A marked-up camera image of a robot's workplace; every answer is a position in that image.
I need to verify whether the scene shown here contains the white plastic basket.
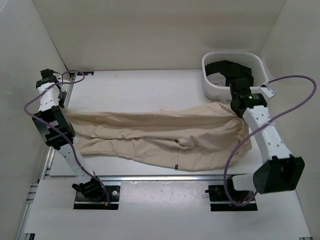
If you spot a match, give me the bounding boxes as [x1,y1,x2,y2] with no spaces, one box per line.
[201,50,269,101]

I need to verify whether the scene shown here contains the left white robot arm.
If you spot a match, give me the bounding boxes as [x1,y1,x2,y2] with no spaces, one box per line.
[31,69,105,200]

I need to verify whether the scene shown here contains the black trousers in basket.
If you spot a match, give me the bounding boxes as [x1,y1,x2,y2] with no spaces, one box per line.
[204,60,254,87]

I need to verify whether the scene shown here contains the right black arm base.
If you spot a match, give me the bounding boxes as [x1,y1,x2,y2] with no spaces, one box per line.
[205,185,258,212]

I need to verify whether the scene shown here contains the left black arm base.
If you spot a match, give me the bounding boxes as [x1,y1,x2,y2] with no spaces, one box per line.
[72,183,121,210]

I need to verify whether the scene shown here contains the beige trousers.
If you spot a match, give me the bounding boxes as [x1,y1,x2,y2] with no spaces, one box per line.
[65,102,252,172]

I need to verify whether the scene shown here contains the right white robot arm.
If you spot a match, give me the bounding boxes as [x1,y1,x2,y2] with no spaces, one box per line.
[224,77,305,200]

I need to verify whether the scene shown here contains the small blue label sticker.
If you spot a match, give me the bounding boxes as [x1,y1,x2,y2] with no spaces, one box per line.
[83,71,94,76]

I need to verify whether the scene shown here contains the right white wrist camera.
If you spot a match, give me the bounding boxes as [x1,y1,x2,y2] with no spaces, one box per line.
[258,84,276,101]

